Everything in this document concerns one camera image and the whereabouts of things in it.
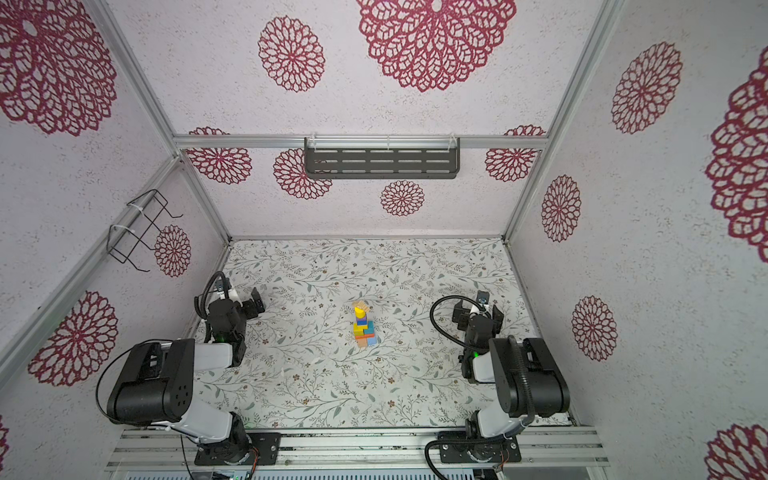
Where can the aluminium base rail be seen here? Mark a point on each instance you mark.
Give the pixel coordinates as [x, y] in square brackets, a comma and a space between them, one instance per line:
[358, 449]

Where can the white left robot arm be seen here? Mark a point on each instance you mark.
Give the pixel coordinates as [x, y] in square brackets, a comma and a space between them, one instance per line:
[155, 388]

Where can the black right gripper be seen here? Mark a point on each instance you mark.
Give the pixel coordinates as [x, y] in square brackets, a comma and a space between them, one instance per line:
[462, 316]

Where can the dark grey wall shelf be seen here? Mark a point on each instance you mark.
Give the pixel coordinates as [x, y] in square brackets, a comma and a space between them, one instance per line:
[387, 162]

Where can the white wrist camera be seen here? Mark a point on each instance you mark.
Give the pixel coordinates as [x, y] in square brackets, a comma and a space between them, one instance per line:
[481, 302]
[231, 294]

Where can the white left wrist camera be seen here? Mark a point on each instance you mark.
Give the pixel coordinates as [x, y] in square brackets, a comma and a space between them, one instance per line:
[231, 294]

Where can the black wire wall rack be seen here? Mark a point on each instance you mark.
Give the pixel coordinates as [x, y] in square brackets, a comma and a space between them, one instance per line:
[126, 236]

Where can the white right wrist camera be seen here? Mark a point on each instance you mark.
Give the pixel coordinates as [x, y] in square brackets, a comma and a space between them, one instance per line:
[481, 302]

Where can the natural wood triangle block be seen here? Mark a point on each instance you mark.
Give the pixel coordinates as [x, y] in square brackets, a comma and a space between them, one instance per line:
[361, 305]

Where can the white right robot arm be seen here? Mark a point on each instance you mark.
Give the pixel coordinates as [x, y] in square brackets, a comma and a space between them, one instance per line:
[527, 380]

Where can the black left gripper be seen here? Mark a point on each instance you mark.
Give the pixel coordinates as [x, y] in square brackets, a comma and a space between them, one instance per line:
[251, 309]

